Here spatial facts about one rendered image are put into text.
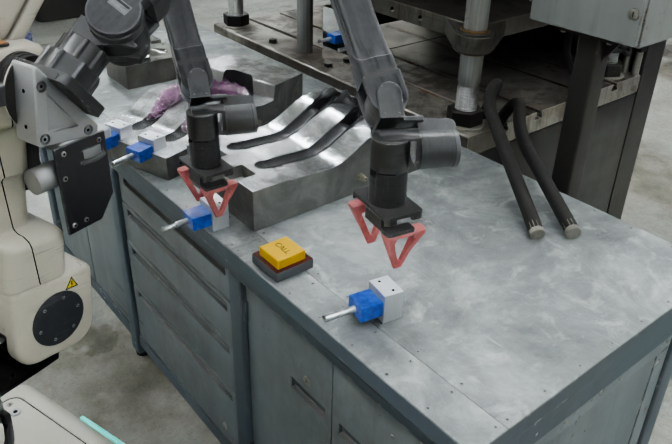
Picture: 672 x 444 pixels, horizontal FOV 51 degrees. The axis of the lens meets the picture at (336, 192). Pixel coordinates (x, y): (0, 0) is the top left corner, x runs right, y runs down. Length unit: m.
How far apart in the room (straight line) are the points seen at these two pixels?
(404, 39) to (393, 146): 1.29
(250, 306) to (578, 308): 0.65
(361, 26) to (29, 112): 0.48
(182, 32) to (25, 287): 0.52
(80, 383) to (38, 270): 1.05
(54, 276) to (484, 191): 0.89
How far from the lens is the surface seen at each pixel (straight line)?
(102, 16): 1.05
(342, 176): 1.47
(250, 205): 1.36
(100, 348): 2.41
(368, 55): 1.04
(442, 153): 1.01
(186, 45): 1.33
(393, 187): 1.02
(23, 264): 1.26
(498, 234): 1.42
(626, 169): 2.72
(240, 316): 1.53
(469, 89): 1.88
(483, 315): 1.21
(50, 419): 1.83
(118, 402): 2.22
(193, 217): 1.36
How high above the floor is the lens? 1.54
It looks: 29 degrees down
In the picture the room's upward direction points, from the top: 2 degrees clockwise
